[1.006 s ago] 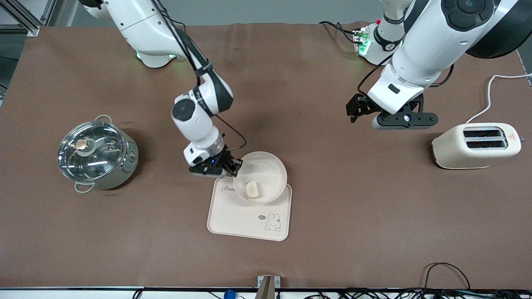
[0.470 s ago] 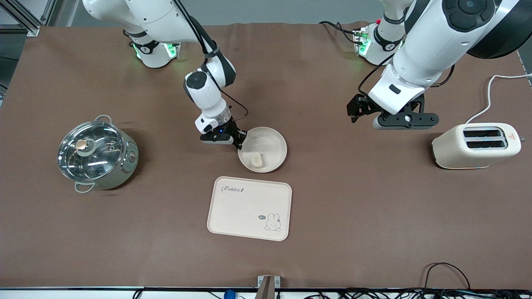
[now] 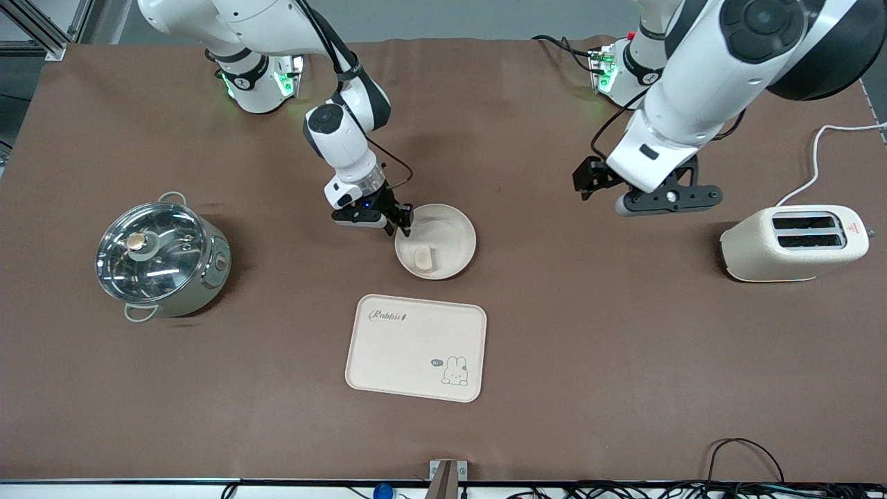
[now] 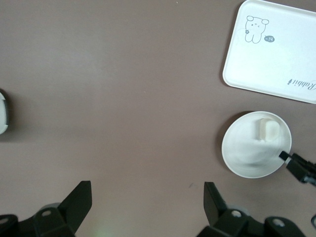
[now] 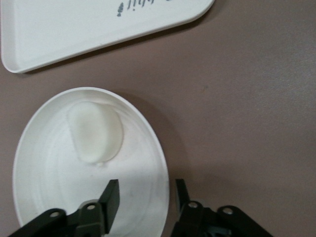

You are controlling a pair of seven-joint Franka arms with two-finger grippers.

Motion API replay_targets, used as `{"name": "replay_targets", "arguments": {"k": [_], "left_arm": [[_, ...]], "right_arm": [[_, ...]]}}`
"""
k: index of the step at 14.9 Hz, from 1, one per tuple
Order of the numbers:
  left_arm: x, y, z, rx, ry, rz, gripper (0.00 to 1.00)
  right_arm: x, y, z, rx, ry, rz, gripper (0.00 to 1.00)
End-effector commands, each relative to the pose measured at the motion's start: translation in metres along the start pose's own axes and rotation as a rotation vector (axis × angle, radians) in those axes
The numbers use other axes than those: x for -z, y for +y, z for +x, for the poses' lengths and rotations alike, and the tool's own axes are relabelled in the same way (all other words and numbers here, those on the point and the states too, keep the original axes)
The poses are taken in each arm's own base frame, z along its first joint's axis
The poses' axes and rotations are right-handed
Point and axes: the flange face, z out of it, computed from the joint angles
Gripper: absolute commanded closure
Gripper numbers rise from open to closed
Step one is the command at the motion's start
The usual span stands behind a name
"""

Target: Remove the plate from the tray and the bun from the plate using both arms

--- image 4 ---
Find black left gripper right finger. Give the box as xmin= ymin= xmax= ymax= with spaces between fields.
xmin=197 ymin=182 xmax=307 ymax=237

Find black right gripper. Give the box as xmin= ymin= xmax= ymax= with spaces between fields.
xmin=279 ymin=151 xmax=316 ymax=185

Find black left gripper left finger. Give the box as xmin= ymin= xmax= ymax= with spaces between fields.
xmin=18 ymin=180 xmax=93 ymax=237

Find white steamed bun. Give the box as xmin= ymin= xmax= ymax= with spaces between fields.
xmin=254 ymin=118 xmax=281 ymax=142

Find cream round plate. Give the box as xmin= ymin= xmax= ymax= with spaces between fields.
xmin=221 ymin=111 xmax=293 ymax=179

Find cream tray with rabbit print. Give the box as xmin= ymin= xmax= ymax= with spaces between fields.
xmin=222 ymin=0 xmax=316 ymax=105

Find brown table cover mat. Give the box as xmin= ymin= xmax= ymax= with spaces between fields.
xmin=0 ymin=0 xmax=316 ymax=237

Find cream two-slot toaster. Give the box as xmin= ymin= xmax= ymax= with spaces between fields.
xmin=0 ymin=88 xmax=11 ymax=135

